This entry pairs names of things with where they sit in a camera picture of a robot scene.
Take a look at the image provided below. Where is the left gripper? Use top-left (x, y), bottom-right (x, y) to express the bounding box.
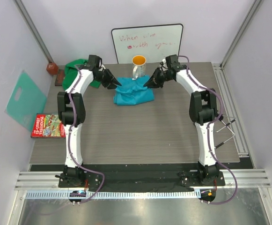
top-left (95, 68), bottom-right (121, 90)

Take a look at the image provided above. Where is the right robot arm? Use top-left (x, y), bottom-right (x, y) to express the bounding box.
top-left (144, 66), bottom-right (220, 186)

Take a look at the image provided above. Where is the teal plastic cutting board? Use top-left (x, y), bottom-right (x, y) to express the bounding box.
top-left (6, 71), bottom-right (47, 132)

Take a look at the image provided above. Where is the whiteboard with red writing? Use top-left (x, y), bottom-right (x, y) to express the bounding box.
top-left (111, 23), bottom-right (184, 64)

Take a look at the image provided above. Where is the white mug orange inside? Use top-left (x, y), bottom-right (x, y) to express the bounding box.
top-left (132, 55), bottom-right (147, 80)

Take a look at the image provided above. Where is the red book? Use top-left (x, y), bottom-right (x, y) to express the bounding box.
top-left (31, 114), bottom-right (66, 138)

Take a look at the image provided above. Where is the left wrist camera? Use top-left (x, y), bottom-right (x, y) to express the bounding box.
top-left (86, 54), bottom-right (103, 71)

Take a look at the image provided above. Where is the green t shirt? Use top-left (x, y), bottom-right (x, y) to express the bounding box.
top-left (62, 59), bottom-right (88, 90)

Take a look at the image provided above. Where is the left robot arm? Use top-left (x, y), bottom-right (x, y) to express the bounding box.
top-left (56, 65), bottom-right (121, 187)

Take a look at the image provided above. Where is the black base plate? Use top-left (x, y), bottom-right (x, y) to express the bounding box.
top-left (30, 158), bottom-right (255, 193)

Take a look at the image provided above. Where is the brown block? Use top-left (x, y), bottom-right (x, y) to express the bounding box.
top-left (46, 62), bottom-right (59, 75)

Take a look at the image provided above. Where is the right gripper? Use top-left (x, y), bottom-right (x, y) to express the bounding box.
top-left (143, 67), bottom-right (172, 89)

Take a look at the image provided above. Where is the blue t shirt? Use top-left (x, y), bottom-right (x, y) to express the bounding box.
top-left (113, 75), bottom-right (154, 106)

